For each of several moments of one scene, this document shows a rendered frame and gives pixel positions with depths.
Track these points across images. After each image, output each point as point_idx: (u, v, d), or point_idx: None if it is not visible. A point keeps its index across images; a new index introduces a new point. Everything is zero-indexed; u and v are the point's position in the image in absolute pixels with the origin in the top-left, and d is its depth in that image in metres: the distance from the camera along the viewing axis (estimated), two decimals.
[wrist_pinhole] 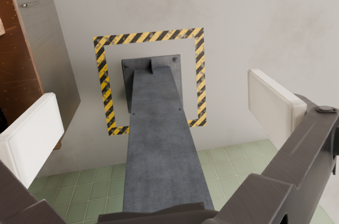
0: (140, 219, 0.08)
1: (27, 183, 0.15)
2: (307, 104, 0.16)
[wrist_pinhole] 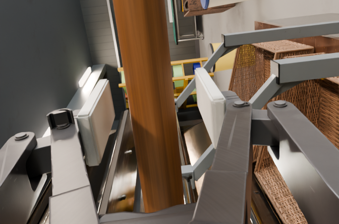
0: (140, 219, 0.08)
1: (101, 156, 0.17)
2: (234, 100, 0.17)
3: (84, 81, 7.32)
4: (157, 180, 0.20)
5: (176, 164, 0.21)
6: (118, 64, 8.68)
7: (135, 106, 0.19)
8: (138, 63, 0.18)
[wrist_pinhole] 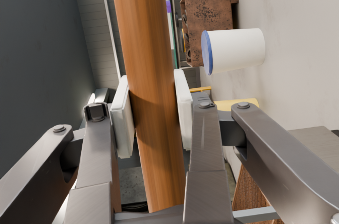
0: (140, 219, 0.08)
1: (131, 149, 0.17)
2: (204, 101, 0.18)
3: None
4: (163, 197, 0.21)
5: (181, 180, 0.21)
6: None
7: (142, 126, 0.19)
8: (145, 87, 0.18)
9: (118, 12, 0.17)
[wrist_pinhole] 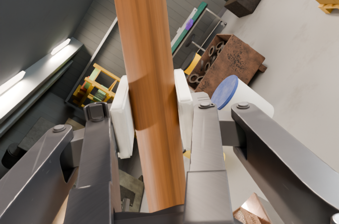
0: (140, 219, 0.08)
1: (131, 149, 0.17)
2: (204, 101, 0.18)
3: (57, 51, 7.06)
4: (163, 200, 0.21)
5: (182, 183, 0.21)
6: (94, 53, 8.56)
7: (142, 129, 0.19)
8: (145, 90, 0.18)
9: (119, 16, 0.17)
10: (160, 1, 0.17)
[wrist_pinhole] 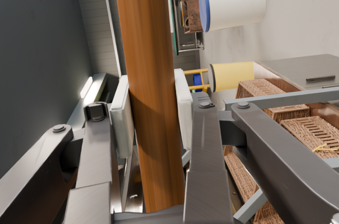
0: (140, 219, 0.08)
1: (131, 149, 0.17)
2: (204, 101, 0.18)
3: (86, 92, 7.40)
4: (161, 200, 0.21)
5: (180, 184, 0.21)
6: (119, 73, 8.76)
7: (141, 129, 0.19)
8: (145, 90, 0.18)
9: (121, 15, 0.18)
10: (162, 2, 0.17)
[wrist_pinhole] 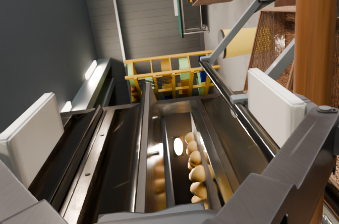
0: (140, 219, 0.08)
1: (27, 183, 0.15)
2: (307, 104, 0.16)
3: (90, 74, 7.34)
4: None
5: None
6: (123, 57, 8.69)
7: (307, 92, 0.25)
8: (317, 60, 0.24)
9: (304, 4, 0.24)
10: None
